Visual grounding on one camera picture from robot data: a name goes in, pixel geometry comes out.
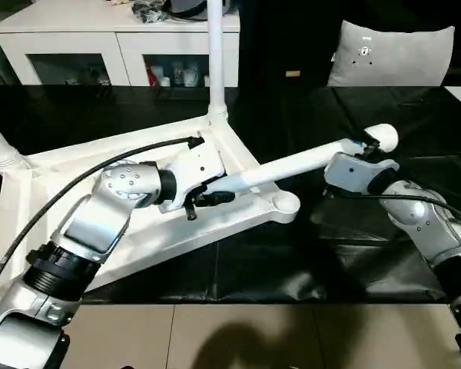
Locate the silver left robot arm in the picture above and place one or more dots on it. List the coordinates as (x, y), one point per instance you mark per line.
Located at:
(111, 192)

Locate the grey round pot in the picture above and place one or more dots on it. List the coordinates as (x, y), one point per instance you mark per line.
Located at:
(192, 7)

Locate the black cabinet with gold label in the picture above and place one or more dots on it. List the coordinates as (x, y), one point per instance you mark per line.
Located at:
(292, 38)

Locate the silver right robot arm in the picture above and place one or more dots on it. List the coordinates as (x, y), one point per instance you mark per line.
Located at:
(426, 223)

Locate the white plastic table leg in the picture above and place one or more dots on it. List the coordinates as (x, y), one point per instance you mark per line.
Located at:
(2, 150)
(292, 165)
(217, 57)

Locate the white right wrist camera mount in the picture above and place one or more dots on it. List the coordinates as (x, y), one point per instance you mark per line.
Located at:
(353, 171)

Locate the black clutter on sideboard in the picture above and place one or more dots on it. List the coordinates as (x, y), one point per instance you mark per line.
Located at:
(148, 9)

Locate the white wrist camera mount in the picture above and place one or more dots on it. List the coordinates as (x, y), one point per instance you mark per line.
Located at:
(353, 171)
(196, 169)

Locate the white plastic table top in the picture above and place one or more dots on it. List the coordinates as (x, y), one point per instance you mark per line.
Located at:
(234, 215)

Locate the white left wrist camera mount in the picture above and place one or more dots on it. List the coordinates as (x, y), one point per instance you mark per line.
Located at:
(196, 169)

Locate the white sideboard cabinet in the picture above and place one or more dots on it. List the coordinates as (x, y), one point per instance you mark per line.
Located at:
(80, 42)

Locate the grey pillow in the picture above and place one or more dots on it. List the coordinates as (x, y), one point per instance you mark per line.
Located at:
(392, 57)

